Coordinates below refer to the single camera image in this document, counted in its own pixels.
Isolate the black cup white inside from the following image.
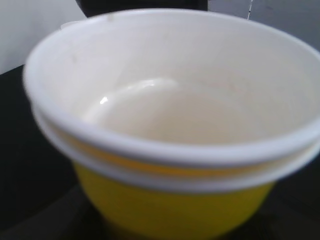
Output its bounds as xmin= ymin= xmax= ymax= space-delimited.
xmin=76 ymin=0 xmax=208 ymax=17

